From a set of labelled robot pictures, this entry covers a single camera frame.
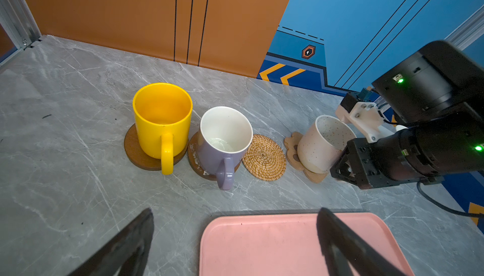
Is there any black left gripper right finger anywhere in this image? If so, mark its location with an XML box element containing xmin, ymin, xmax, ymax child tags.
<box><xmin>316</xmin><ymin>207</ymin><xmax>408</xmax><ymax>275</ymax></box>

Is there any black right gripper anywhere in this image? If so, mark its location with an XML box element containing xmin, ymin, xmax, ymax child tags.
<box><xmin>330</xmin><ymin>133</ymin><xmax>420</xmax><ymax>190</ymax></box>

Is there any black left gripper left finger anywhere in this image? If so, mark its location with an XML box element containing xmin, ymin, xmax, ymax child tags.
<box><xmin>70</xmin><ymin>208</ymin><xmax>155</xmax><ymax>275</ymax></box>

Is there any plain brown wooden coaster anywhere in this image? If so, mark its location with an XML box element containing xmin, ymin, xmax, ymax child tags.
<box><xmin>124</xmin><ymin>124</ymin><xmax>189</xmax><ymax>171</ymax></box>

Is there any cork paw print coaster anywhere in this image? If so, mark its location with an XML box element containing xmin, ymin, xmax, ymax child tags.
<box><xmin>284</xmin><ymin>132</ymin><xmax>328</xmax><ymax>183</ymax></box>

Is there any rattan woven round coaster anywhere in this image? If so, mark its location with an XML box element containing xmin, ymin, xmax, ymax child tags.
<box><xmin>242</xmin><ymin>134</ymin><xmax>287</xmax><ymax>181</ymax></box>

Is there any glossy brown wooden coaster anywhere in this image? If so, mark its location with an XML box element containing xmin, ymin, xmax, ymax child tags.
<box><xmin>188</xmin><ymin>131</ymin><xmax>247</xmax><ymax>190</ymax></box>

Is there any yellow mug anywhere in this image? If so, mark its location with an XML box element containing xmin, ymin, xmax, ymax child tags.
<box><xmin>132</xmin><ymin>83</ymin><xmax>194</xmax><ymax>175</ymax></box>

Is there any white mug purple handle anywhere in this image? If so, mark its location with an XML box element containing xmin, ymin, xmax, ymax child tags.
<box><xmin>197</xmin><ymin>107</ymin><xmax>253</xmax><ymax>190</ymax></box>

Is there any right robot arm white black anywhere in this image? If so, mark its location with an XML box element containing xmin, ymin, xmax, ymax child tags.
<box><xmin>330</xmin><ymin>40</ymin><xmax>483</xmax><ymax>190</ymax></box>

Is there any pink tray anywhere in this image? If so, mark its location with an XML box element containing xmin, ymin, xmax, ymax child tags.
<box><xmin>199</xmin><ymin>212</ymin><xmax>415</xmax><ymax>275</ymax></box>

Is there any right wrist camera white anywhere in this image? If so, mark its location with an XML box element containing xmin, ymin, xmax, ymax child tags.
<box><xmin>335</xmin><ymin>89</ymin><xmax>396</xmax><ymax>144</ymax></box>

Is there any aluminium frame post right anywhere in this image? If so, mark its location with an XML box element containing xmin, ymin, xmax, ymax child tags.
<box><xmin>445</xmin><ymin>5</ymin><xmax>484</xmax><ymax>50</ymax></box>

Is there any aluminium frame post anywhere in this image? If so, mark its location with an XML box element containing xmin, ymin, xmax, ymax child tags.
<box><xmin>445</xmin><ymin>5</ymin><xmax>484</xmax><ymax>50</ymax></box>
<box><xmin>1</xmin><ymin>0</ymin><xmax>42</xmax><ymax>50</ymax></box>

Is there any aluminium frame post left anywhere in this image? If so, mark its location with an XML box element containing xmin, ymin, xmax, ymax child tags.
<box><xmin>1</xmin><ymin>0</ymin><xmax>42</xmax><ymax>50</ymax></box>

